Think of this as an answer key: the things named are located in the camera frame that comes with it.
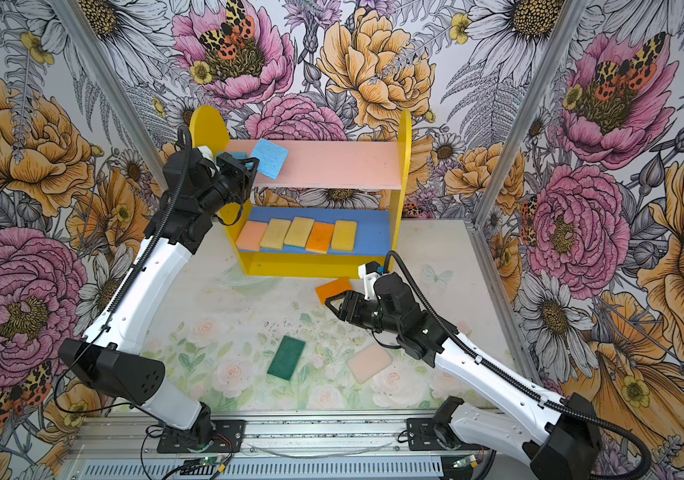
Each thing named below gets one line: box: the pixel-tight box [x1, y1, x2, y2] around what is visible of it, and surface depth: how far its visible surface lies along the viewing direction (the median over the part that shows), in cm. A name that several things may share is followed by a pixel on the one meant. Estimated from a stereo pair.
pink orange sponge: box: [235, 220, 268, 252], surface depth 96 cm
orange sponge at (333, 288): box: [316, 277, 354, 305], surface depth 105 cm
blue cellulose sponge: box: [246, 138, 289, 180], surface depth 73 cm
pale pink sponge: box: [347, 344, 393, 384], surface depth 88 cm
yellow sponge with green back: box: [260, 218, 291, 251], surface depth 98 cm
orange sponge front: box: [306, 221, 335, 255], surface depth 96 cm
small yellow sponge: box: [331, 220, 357, 252], surface depth 99 cm
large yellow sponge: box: [283, 216, 315, 248], surface depth 99 cm
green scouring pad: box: [267, 335, 306, 381], surface depth 87 cm
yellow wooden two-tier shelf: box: [190, 106, 413, 277], surface depth 96 cm
